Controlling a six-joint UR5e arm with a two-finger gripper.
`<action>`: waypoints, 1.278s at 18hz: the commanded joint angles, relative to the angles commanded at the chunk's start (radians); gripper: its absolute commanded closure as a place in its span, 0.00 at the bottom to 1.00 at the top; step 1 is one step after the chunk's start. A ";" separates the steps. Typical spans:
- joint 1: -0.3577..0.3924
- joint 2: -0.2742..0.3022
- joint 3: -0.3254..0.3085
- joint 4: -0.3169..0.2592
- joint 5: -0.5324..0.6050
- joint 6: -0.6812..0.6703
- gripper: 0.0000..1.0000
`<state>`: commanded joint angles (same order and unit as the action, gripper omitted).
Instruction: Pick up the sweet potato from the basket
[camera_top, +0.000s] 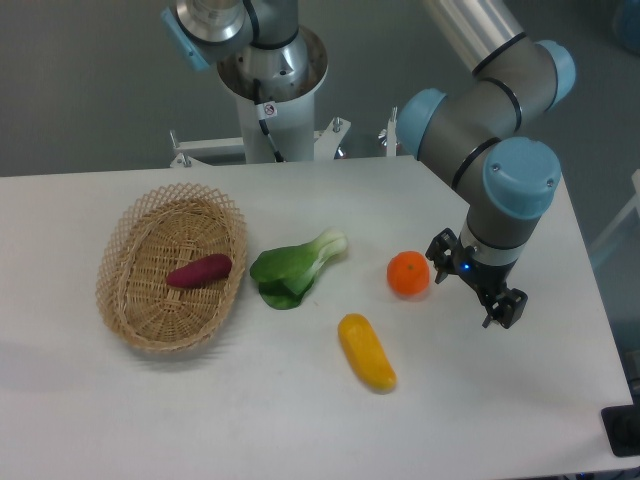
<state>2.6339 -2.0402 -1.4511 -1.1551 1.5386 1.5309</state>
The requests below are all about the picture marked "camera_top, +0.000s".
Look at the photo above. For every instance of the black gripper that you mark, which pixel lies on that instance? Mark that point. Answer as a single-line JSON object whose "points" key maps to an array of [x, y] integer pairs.
{"points": [[504, 306]]}

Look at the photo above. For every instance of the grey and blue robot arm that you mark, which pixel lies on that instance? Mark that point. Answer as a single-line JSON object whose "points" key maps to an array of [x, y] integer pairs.
{"points": [[472, 143]]}

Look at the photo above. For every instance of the purple sweet potato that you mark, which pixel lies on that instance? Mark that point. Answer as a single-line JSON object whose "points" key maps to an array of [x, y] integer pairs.
{"points": [[201, 272]]}

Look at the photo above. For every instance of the woven wicker basket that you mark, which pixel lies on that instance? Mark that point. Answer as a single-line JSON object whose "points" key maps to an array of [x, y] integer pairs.
{"points": [[163, 230]]}

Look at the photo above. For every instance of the orange tangerine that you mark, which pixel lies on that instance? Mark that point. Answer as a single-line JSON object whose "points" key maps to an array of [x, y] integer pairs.
{"points": [[408, 273]]}

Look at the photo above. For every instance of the yellow squash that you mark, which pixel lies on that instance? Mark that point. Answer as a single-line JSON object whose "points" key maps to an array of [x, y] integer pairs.
{"points": [[365, 353]]}

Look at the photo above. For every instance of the green bok choy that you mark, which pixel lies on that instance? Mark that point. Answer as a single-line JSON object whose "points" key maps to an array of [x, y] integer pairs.
{"points": [[284, 275]]}

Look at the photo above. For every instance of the black box at table edge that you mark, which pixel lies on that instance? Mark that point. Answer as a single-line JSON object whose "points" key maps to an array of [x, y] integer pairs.
{"points": [[621, 424]]}

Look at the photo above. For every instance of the white frame at right edge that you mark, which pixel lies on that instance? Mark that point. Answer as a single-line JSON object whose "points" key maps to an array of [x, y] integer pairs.
{"points": [[618, 229]]}

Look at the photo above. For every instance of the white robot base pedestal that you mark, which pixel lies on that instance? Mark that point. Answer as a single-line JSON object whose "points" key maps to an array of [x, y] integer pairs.
{"points": [[278, 84]]}

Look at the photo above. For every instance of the white metal mounting frame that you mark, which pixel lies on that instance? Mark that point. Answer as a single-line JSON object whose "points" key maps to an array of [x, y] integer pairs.
{"points": [[265, 143]]}

